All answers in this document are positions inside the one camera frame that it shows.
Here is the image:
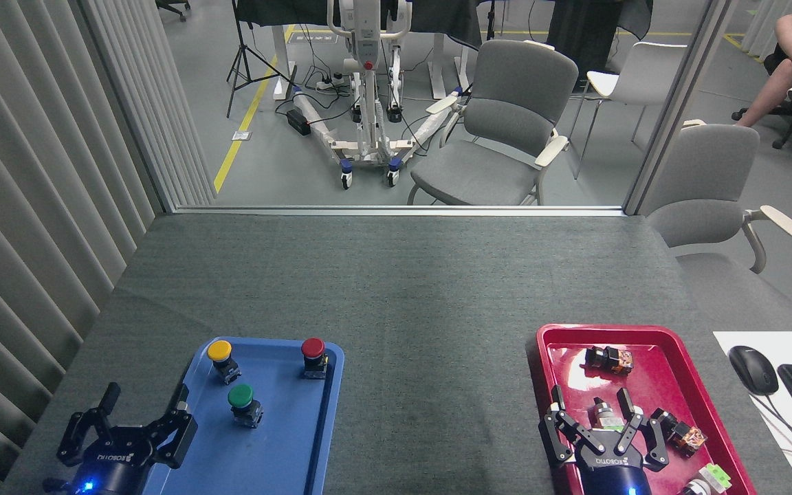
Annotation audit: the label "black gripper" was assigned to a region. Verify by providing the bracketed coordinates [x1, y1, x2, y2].
[57, 382, 199, 495]
[539, 386, 675, 495]

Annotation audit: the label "green push button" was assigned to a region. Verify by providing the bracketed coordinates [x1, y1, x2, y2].
[227, 384, 264, 429]

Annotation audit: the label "yellow push button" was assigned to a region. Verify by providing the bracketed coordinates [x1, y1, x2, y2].
[206, 340, 242, 385]

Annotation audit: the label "red push button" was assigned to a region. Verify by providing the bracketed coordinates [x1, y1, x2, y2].
[300, 337, 329, 380]

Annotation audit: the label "red plastic tray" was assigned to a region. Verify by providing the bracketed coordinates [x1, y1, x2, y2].
[536, 324, 758, 495]

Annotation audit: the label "blue plastic tray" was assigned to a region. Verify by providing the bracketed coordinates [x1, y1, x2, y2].
[135, 336, 345, 495]

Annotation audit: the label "black computer mouse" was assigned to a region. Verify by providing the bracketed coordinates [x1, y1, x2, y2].
[728, 345, 780, 396]

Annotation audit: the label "grey armchair with cream arms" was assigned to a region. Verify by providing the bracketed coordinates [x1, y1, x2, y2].
[646, 120, 792, 332]
[407, 39, 580, 206]

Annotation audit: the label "grey vertical blinds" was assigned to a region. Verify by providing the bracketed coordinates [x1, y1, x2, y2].
[0, 0, 217, 495]

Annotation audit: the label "white plastic chair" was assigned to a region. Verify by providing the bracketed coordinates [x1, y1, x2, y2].
[569, 41, 688, 181]

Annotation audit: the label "black tripod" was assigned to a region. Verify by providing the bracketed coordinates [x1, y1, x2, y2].
[225, 0, 298, 119]

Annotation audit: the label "white desk leg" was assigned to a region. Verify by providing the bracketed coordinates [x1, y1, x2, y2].
[429, 31, 471, 100]
[272, 24, 298, 101]

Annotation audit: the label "black hanging cloth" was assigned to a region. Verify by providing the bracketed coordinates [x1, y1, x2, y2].
[546, 0, 655, 91]

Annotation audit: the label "person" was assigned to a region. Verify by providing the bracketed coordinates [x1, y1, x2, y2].
[733, 14, 792, 129]

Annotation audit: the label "white wheeled stand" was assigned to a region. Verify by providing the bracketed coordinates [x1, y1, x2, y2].
[291, 0, 467, 190]

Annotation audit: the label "black wheeled chair base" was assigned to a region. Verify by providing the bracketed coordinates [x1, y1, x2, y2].
[155, 0, 192, 22]

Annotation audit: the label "black table cloth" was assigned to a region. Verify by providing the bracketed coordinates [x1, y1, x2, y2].
[234, 0, 485, 50]

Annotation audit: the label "silver white switch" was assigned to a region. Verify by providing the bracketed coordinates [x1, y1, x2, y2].
[590, 397, 627, 432]

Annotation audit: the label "long black orange switch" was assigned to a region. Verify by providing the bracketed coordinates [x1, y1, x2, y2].
[649, 408, 707, 458]

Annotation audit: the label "short black orange switch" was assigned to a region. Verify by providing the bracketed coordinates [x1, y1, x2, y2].
[585, 346, 634, 375]

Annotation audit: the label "green white switch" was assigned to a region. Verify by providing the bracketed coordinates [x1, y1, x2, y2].
[681, 464, 732, 495]

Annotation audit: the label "silver window rail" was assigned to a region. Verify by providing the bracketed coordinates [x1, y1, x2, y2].
[170, 204, 628, 218]

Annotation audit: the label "silver window post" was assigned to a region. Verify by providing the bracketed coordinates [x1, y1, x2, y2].
[624, 0, 737, 216]

